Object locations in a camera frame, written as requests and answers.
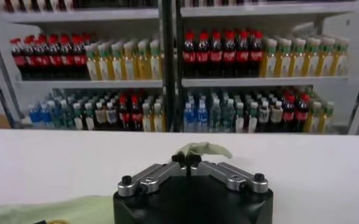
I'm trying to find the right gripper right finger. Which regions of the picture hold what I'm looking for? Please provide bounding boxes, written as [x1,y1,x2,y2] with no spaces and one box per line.
[187,154,269,194]

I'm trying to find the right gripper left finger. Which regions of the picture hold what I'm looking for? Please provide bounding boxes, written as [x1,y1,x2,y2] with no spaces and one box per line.
[117,153,188,198]

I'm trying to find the light green printed t-shirt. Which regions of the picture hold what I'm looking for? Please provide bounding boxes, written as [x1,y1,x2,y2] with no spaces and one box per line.
[0,141,233,224]

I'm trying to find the small dark white label bottle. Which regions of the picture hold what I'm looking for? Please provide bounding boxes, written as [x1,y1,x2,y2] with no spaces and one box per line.
[71,102,85,131]
[94,101,107,131]
[83,102,96,131]
[246,101,259,133]
[105,100,118,131]
[258,100,271,133]
[270,100,283,133]
[233,102,246,133]

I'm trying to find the clear green water bottle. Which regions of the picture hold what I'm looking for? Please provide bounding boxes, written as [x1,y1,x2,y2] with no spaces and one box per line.
[221,99,235,133]
[208,99,222,133]
[60,100,73,130]
[50,102,62,129]

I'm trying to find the small yellow tea bottle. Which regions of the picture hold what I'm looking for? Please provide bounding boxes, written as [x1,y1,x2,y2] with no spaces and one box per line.
[308,101,322,133]
[152,102,165,132]
[141,102,153,132]
[321,100,335,133]

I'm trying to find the blue label water bottle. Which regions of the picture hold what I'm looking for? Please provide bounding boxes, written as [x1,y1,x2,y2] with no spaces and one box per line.
[40,102,52,128]
[28,105,41,128]
[183,102,196,133]
[196,100,209,133]

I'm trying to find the small red cap cola bottle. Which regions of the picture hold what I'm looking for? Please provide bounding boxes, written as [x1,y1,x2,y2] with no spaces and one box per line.
[118,94,130,131]
[295,93,308,133]
[129,94,142,131]
[282,94,296,133]

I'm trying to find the beverage shelf with bottles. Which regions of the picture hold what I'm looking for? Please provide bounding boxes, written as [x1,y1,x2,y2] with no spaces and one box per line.
[169,0,359,135]

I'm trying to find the glass door beverage cabinet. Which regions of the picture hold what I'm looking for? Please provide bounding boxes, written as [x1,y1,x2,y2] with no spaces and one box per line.
[0,0,171,132]

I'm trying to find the yellow tea bottle white cap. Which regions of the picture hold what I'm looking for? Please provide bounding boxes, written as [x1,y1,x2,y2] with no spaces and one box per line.
[304,37,319,77]
[86,44,100,81]
[149,39,163,80]
[137,40,151,80]
[98,43,112,81]
[318,37,334,77]
[260,38,277,78]
[332,37,350,77]
[290,38,305,77]
[275,38,291,77]
[124,41,138,80]
[111,42,125,80]

